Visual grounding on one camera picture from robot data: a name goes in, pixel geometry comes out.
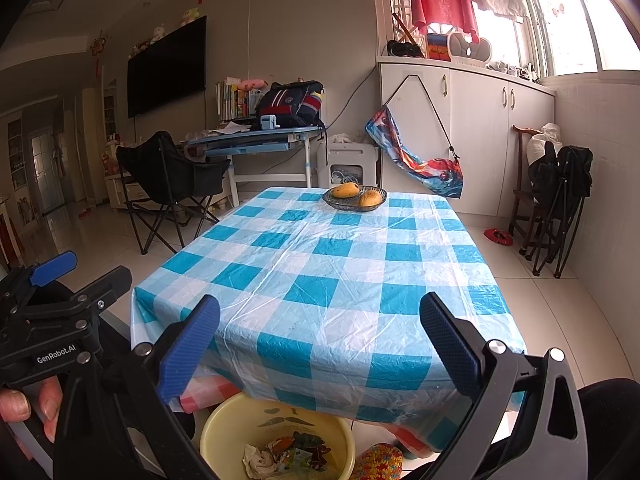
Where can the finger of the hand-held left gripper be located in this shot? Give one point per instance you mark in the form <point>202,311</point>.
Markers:
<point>112,282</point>
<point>52,267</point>

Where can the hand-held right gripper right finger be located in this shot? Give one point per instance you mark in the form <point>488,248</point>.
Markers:
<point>447,345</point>

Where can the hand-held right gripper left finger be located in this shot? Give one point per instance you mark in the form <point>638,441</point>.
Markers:
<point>192,345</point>

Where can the yellow plastic basin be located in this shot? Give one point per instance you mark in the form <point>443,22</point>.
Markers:
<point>225,425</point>

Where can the white printed plastic bag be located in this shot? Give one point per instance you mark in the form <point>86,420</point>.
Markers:
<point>295,462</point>

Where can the red snack wrapper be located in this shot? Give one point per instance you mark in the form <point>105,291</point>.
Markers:
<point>321,455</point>

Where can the person's left hand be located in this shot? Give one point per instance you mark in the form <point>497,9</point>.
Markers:
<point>50,405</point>

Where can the white low cabinet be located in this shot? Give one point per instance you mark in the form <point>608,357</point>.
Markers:
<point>117,185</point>

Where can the red slipper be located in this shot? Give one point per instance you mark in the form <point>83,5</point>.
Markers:
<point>497,236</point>

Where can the black folding camp chair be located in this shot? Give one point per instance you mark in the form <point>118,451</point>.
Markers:
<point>170,170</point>

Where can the colourful crocheted cushion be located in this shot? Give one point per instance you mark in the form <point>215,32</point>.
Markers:
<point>380,462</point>

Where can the brown wooden chair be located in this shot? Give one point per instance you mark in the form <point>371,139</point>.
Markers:
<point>520,200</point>

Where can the yellow mango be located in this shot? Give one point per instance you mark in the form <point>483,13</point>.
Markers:
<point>345,191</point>
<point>370,198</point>

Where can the colourful printed fabric bag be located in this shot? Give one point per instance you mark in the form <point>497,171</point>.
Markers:
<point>435,172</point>

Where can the white papers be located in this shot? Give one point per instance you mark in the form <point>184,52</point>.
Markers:
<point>225,129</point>

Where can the blue study desk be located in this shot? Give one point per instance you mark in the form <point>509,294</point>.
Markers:
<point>250,142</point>

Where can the black folded chair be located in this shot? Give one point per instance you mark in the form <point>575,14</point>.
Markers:
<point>565,180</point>

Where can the white stool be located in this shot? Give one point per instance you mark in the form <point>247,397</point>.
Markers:
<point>350,165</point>

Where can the row of books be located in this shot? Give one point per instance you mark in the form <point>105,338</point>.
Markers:
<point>232,102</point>

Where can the red knot ornament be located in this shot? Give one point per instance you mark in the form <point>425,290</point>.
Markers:
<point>99,50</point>

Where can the light blue pencil sharpener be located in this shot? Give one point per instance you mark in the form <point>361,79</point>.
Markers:
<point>270,122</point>

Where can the white cloth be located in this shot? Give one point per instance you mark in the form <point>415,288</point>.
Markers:
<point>350,139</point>

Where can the pink plush toy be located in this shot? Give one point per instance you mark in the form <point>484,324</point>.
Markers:
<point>252,84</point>

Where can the white plush toy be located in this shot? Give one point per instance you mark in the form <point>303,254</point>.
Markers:
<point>157,34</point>

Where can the dark striped backpack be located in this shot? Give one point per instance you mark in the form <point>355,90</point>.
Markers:
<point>290,102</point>

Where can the yellow plush toy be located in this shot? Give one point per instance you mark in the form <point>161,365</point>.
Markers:
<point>190,16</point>

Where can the small items on cabinet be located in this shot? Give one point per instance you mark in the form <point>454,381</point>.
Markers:
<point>515,71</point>

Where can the white grey plastic object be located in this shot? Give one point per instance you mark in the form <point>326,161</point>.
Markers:
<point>470,49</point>

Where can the colourful box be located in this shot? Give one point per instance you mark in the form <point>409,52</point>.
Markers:
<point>438,46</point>

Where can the black shoes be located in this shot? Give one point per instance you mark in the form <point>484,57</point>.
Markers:
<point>404,49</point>

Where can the red hanging garment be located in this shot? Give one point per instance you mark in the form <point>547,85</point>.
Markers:
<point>442,0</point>

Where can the red bow sticker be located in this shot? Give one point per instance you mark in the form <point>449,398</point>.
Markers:
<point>556,10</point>

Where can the window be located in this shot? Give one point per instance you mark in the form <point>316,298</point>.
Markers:
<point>580,15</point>

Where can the black wall television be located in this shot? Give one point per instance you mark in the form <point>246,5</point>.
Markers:
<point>167,67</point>

